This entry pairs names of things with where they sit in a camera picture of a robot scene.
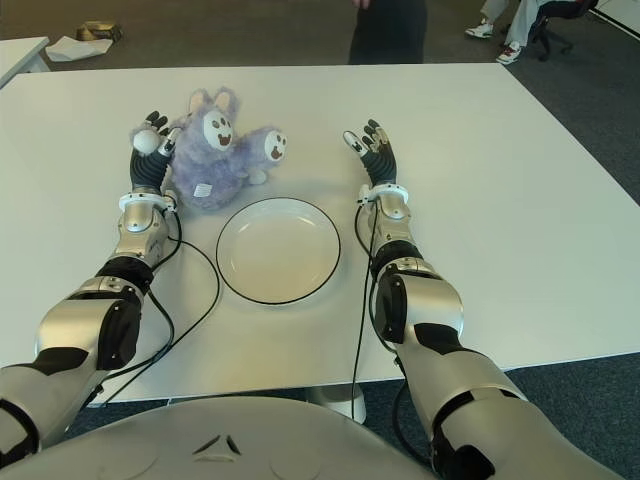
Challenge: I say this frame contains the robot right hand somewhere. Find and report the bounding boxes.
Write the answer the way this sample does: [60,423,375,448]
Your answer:
[342,118,400,191]

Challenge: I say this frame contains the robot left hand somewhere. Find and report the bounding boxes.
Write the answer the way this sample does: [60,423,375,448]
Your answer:
[127,110,183,195]

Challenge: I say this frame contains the purple plush doll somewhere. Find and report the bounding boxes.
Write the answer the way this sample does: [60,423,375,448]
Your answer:
[129,87,291,212]

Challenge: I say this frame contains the white plate black rim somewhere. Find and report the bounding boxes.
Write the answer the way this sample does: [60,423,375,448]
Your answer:
[215,197,343,306]

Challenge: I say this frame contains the person in white shirt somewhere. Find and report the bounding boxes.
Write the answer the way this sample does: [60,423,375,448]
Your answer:
[348,0,430,65]

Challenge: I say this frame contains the white paper sheet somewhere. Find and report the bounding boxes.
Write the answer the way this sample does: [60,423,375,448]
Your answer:
[44,35,114,63]

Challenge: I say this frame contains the gold cardboard box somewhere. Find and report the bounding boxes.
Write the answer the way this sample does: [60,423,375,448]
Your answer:
[75,20,124,42]

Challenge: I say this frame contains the white side table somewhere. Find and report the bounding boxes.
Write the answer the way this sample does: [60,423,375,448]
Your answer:
[0,35,51,91]

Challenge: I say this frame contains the person in grey trousers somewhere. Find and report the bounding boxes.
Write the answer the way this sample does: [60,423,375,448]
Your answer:
[464,0,561,66]

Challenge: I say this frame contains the black swivel chair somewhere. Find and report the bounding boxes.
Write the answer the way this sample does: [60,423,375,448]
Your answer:
[529,0,601,62]

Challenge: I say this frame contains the white furniture edge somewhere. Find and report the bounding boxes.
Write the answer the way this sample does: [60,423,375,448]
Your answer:
[589,0,640,36]

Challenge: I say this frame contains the silver robot torso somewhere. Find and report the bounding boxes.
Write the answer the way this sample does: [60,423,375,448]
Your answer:
[0,397,441,480]

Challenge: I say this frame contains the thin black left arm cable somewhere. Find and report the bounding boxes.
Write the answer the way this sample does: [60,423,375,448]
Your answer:
[89,239,222,407]

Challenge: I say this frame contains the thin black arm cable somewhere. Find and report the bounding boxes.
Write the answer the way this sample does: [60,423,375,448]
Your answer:
[350,199,377,420]
[89,239,222,407]

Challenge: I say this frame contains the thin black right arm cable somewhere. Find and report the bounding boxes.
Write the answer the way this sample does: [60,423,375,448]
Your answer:
[350,199,377,420]

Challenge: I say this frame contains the silver table pedestal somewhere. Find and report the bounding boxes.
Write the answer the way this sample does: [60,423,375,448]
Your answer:
[304,385,369,424]

